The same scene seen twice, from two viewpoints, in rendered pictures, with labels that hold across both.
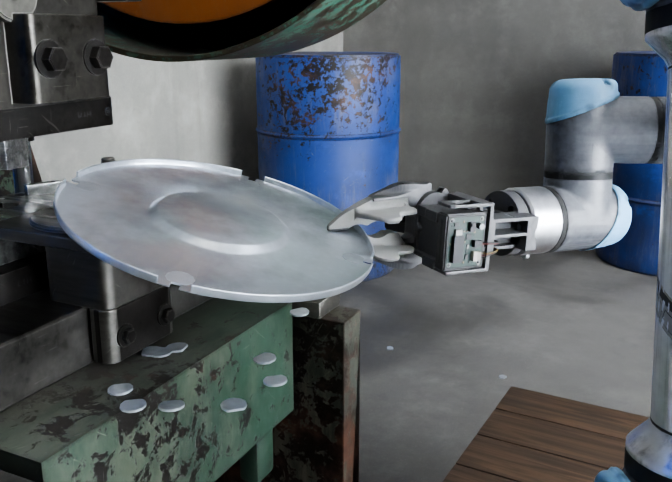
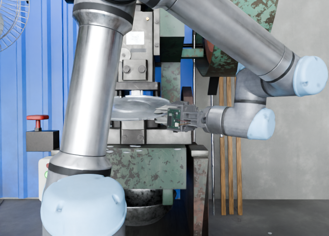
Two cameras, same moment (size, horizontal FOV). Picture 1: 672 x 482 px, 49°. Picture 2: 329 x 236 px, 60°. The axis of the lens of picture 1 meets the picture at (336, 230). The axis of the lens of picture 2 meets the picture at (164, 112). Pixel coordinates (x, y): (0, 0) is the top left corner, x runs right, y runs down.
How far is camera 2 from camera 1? 0.90 m
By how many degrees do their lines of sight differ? 65
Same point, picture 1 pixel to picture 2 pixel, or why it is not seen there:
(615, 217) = (251, 122)
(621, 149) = (250, 88)
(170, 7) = not seen: hidden behind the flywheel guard
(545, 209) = (214, 112)
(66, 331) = (114, 132)
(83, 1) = (148, 57)
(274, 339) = (174, 157)
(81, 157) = (303, 132)
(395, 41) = not seen: outside the picture
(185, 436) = (124, 167)
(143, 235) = not seen: hidden behind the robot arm
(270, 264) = (116, 113)
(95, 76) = (141, 74)
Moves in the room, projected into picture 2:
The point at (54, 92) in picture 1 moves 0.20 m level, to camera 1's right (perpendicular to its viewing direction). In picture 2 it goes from (127, 77) to (146, 72)
